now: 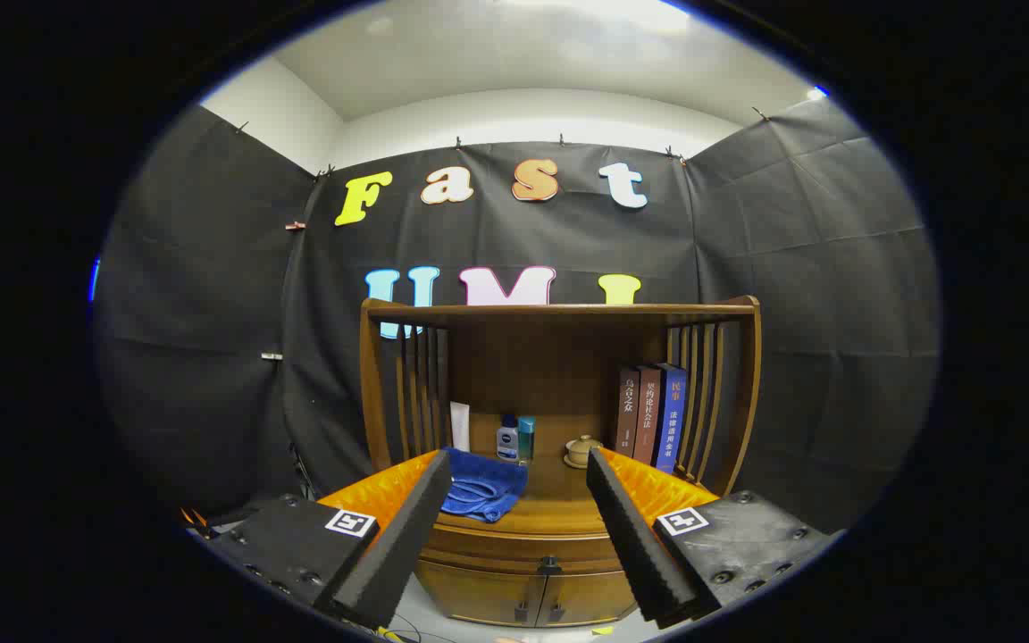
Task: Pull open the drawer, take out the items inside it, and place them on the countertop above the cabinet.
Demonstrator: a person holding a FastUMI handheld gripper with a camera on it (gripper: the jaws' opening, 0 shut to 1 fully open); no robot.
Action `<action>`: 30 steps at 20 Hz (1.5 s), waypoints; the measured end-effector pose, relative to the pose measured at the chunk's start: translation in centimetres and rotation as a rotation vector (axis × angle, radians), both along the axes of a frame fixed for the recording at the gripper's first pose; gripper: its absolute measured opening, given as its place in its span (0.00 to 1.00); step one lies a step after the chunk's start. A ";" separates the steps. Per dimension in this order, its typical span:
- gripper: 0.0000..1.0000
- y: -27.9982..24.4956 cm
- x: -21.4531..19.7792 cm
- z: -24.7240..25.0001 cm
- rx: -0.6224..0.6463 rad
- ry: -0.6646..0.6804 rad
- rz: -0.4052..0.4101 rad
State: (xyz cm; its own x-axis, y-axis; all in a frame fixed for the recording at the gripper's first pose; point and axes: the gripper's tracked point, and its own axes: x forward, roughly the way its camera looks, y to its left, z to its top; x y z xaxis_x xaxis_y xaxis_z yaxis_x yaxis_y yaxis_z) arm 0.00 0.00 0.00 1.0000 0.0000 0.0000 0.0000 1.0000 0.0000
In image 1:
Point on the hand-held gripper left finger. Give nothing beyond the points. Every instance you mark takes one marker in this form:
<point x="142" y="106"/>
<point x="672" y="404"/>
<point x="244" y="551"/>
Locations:
<point x="394" y="545"/>

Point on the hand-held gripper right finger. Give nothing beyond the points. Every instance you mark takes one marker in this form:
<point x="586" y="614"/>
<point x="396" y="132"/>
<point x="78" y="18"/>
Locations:
<point x="635" y="536"/>

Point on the black drawer knob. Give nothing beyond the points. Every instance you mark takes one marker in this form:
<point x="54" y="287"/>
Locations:
<point x="550" y="565"/>

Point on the wooden drawer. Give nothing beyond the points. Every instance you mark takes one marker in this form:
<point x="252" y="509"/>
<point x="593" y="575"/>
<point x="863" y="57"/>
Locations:
<point x="514" y="543"/>

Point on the wooden cabinet door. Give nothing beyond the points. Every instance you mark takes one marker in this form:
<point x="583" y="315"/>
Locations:
<point x="479" y="594"/>
<point x="586" y="600"/>

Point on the wooden countertop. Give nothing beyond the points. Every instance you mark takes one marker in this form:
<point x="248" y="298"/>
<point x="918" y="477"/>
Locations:
<point x="559" y="500"/>

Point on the wooden cabinet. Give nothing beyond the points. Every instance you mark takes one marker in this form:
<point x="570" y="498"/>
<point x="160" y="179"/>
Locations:
<point x="523" y="375"/>

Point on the beige lidded teacup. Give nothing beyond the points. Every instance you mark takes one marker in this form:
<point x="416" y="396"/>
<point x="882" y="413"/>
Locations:
<point x="582" y="449"/>

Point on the blue towel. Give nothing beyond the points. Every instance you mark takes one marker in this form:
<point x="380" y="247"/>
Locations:
<point x="488" y="487"/>

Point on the reddish brown book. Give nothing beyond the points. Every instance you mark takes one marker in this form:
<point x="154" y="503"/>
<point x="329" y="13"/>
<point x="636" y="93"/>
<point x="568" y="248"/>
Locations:
<point x="647" y="415"/>

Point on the blue book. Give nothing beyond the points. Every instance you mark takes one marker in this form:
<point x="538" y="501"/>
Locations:
<point x="671" y="418"/>

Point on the dark brown book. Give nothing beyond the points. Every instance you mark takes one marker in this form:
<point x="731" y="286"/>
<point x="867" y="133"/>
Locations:
<point x="626" y="411"/>

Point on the white tube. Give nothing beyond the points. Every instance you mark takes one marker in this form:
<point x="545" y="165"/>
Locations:
<point x="460" y="427"/>

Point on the teal bottle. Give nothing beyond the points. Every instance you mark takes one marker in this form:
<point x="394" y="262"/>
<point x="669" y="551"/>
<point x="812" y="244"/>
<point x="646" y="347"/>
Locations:
<point x="526" y="439"/>

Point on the white and blue lotion bottle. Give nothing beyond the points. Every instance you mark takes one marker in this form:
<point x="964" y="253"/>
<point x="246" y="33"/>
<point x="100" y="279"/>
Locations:
<point x="506" y="442"/>

